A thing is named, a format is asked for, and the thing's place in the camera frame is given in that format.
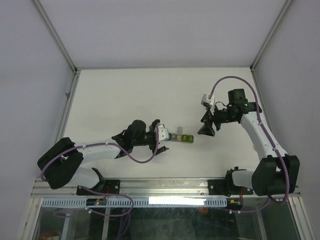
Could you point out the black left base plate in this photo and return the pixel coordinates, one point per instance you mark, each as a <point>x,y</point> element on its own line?
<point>107,186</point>

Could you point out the aluminium frame post left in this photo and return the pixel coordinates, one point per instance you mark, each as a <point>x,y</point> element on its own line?
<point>54,34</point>

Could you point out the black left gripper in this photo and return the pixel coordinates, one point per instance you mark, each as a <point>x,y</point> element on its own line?
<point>153,146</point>

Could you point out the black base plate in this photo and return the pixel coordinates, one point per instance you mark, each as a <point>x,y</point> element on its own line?
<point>223,187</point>
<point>107,186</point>

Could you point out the aluminium frame post right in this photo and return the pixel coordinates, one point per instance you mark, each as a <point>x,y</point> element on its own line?
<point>272,31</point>

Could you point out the aluminium frame post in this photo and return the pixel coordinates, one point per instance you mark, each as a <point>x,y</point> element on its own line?
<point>272,31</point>
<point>54,34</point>

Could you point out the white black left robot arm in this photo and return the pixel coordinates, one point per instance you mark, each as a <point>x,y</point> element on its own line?
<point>63,163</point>

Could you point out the aluminium mounting rail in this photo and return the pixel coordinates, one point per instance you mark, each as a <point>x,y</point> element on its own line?
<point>139,188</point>

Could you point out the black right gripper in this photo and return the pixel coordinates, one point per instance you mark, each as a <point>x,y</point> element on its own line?
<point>207,128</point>

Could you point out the weekly pill organizer strip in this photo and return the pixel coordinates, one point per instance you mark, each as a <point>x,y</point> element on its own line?
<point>179,136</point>

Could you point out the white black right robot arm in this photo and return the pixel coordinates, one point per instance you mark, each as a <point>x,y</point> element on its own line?
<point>277,171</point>

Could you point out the grey slotted cable duct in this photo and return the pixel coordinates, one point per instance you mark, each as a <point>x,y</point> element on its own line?
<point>144,202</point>

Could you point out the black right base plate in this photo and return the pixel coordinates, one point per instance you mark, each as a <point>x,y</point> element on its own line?
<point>223,187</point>

